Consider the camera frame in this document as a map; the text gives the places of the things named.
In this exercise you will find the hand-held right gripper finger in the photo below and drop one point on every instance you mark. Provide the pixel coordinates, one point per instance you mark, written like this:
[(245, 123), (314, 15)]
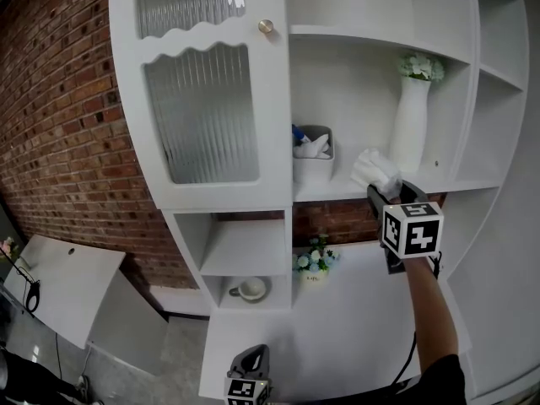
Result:
[(374, 201), (412, 194)]

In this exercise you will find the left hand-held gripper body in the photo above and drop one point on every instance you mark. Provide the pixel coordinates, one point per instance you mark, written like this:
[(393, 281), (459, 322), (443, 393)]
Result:
[(244, 390)]

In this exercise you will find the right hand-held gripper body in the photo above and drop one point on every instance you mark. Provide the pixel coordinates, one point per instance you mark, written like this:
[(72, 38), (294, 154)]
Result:
[(415, 234)]

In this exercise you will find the white cloth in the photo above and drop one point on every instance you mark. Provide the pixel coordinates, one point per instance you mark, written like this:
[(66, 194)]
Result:
[(373, 169)]

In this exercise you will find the person's right forearm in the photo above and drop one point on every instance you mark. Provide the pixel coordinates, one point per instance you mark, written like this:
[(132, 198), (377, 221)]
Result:
[(430, 310)]

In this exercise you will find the white desk with hutch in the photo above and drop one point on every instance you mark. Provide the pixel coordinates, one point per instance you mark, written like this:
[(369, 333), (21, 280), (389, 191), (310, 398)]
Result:
[(337, 331)]

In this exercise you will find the small white desk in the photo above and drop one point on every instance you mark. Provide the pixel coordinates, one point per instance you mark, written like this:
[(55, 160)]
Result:
[(67, 285)]

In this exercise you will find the tall white vase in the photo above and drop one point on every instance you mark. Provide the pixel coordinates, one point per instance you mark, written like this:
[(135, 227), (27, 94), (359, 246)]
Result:
[(409, 129)]

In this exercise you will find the white storage box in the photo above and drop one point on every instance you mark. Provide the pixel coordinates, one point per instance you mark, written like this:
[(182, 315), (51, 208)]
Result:
[(312, 169)]

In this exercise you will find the grey coffee mug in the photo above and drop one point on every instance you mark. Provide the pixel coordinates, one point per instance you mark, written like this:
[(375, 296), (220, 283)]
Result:
[(251, 289)]

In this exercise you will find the crumpled white paper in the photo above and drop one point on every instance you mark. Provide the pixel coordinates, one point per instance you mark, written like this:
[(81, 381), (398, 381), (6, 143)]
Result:
[(314, 148)]

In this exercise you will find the potted blue white flowers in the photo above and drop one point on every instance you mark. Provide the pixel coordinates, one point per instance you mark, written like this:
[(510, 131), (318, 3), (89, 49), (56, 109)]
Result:
[(314, 264)]

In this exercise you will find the blue capped pen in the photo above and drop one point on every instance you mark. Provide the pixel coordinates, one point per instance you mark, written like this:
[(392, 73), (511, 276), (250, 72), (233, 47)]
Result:
[(298, 133)]

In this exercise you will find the white flower bunch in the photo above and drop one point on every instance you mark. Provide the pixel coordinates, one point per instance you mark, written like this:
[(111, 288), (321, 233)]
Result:
[(422, 66)]

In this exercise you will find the person's black shirt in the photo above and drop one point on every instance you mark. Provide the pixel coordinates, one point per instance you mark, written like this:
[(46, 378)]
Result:
[(443, 382)]

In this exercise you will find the ribbed glass cabinet door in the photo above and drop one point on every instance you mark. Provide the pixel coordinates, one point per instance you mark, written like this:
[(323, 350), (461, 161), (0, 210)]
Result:
[(202, 112)]

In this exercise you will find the round metal door knob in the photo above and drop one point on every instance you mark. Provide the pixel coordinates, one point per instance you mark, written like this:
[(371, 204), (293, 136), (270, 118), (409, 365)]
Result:
[(266, 26)]

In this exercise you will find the pink flower bunch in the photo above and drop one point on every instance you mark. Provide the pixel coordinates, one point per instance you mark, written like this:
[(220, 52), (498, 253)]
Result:
[(8, 245)]

